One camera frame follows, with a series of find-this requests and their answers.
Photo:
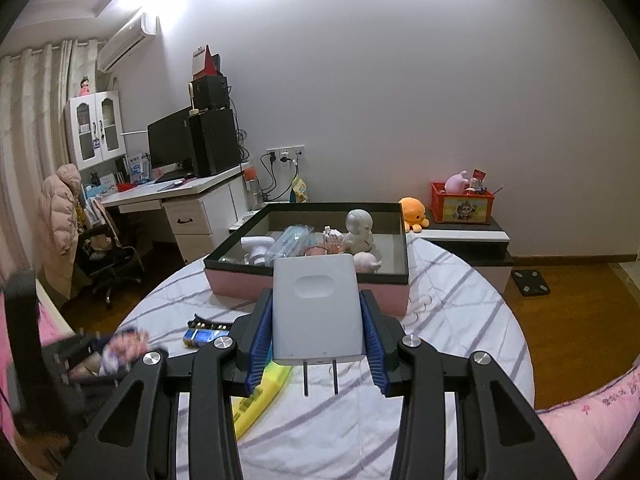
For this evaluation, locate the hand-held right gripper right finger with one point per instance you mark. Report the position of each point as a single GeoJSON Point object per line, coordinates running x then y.
{"type": "Point", "coordinates": [375, 350]}

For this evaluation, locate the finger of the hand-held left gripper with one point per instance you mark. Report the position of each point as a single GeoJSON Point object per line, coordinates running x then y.
{"type": "Point", "coordinates": [95, 380]}
{"type": "Point", "coordinates": [80, 342]}

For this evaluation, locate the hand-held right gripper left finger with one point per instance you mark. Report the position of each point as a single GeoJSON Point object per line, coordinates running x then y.
{"type": "Point", "coordinates": [257, 350]}

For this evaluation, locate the small colourful doll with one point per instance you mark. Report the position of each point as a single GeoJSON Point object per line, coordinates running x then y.
{"type": "Point", "coordinates": [125, 350]}

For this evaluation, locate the white power adapter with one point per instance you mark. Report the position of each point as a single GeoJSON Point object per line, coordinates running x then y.
{"type": "Point", "coordinates": [317, 310]}

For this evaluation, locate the pink storage box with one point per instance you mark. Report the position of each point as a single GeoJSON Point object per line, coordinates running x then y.
{"type": "Point", "coordinates": [235, 282]}

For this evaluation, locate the white round-headed figurine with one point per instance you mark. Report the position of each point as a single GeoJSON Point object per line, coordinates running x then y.
{"type": "Point", "coordinates": [360, 225]}

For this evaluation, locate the pink padded bed edge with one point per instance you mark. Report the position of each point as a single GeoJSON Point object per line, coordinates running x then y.
{"type": "Point", "coordinates": [52, 320]}

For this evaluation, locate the black comb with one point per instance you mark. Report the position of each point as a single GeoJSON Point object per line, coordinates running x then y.
{"type": "Point", "coordinates": [210, 321]}

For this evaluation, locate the pink and white shell toy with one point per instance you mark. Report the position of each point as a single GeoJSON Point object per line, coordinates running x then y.
{"type": "Point", "coordinates": [367, 261]}

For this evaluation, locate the black office chair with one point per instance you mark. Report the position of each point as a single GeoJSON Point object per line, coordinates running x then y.
{"type": "Point", "coordinates": [107, 255]}

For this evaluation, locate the white plastic bottle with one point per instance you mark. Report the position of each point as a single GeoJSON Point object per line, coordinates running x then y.
{"type": "Point", "coordinates": [257, 249]}

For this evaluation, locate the small beige toy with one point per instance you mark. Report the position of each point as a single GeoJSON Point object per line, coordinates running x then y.
{"type": "Point", "coordinates": [333, 241]}

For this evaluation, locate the pink puffer jacket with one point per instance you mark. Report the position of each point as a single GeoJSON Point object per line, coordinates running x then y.
{"type": "Point", "coordinates": [60, 225]}

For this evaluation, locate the black and white low stand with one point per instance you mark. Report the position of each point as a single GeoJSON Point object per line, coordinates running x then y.
{"type": "Point", "coordinates": [465, 247]}

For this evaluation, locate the orange octopus plush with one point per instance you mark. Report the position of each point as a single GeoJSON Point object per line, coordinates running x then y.
{"type": "Point", "coordinates": [414, 212]}

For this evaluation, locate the white desk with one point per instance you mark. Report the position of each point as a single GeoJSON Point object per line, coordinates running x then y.
{"type": "Point", "coordinates": [190, 222]}

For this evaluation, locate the clear bottle orange cap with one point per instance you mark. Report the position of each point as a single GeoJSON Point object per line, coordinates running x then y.
{"type": "Point", "coordinates": [252, 190]}

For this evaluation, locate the small red desk item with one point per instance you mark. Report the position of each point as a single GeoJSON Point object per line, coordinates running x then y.
{"type": "Point", "coordinates": [126, 187]}

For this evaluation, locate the yellow snack bag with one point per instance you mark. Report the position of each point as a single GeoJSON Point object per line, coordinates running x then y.
{"type": "Point", "coordinates": [300, 190]}

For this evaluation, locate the red printed crate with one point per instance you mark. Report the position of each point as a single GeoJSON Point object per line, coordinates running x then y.
{"type": "Point", "coordinates": [462, 207]}

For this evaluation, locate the black floor scale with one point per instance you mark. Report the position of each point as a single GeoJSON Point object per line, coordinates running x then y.
{"type": "Point", "coordinates": [531, 282]}

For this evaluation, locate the blue and white box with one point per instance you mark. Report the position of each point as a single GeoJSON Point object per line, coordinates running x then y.
{"type": "Point", "coordinates": [138, 169]}

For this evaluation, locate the pink plush toy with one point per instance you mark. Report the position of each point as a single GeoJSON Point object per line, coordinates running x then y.
{"type": "Point", "coordinates": [456, 182]}

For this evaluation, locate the black keyboard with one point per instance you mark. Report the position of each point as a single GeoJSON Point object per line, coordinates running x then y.
{"type": "Point", "coordinates": [172, 178]}

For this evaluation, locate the beige curtain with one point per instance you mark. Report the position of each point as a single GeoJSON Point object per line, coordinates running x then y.
{"type": "Point", "coordinates": [30, 160]}

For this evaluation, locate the red card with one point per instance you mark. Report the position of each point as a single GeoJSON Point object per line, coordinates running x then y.
{"type": "Point", "coordinates": [479, 178]}

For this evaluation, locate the black computer tower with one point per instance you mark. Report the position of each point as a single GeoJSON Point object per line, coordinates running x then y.
{"type": "Point", "coordinates": [215, 142]}

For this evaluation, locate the white hutch cabinet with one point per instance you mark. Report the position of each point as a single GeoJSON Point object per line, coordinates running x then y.
{"type": "Point", "coordinates": [95, 130]}

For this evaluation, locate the black computer monitor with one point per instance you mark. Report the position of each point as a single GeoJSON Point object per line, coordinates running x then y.
{"type": "Point", "coordinates": [170, 140]}

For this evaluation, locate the pink quilt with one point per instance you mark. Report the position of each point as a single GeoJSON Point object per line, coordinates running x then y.
{"type": "Point", "coordinates": [600, 410]}

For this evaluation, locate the small pink doll figure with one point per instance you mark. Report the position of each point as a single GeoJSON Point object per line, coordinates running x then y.
{"type": "Point", "coordinates": [85, 86]}

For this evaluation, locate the black speaker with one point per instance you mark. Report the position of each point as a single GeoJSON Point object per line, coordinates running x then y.
{"type": "Point", "coordinates": [212, 92]}

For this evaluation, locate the red and white paper item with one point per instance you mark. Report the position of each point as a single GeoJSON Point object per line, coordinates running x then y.
{"type": "Point", "coordinates": [207, 62]}

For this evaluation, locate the white air conditioner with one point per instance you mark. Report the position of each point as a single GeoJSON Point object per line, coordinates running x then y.
{"type": "Point", "coordinates": [125, 42]}

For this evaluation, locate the white wall outlet strip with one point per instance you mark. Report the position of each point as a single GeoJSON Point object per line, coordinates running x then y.
{"type": "Point", "coordinates": [290, 152]}

